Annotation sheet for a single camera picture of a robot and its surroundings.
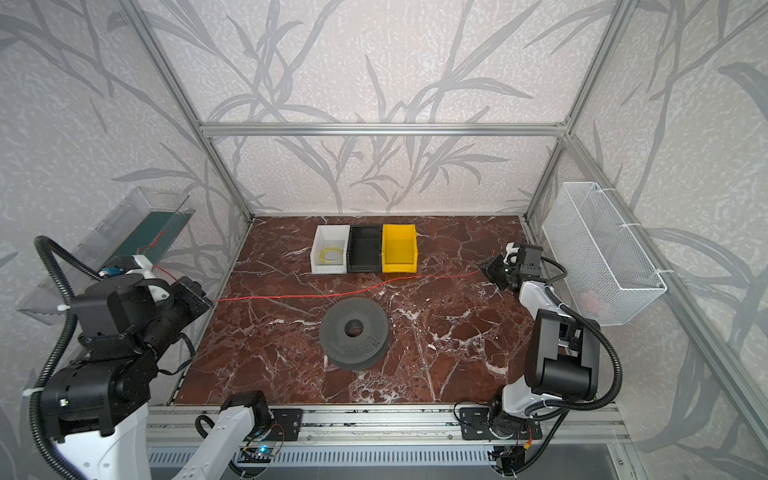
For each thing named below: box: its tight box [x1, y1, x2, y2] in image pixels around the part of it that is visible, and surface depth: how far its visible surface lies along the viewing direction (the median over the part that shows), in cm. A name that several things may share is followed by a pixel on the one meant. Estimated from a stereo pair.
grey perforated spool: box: [319, 297, 389, 372], surface depth 85 cm
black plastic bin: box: [347, 225, 382, 273], surface depth 110 cm
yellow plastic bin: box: [382, 224, 418, 273], surface depth 109 cm
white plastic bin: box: [310, 224, 351, 275], surface depth 107 cm
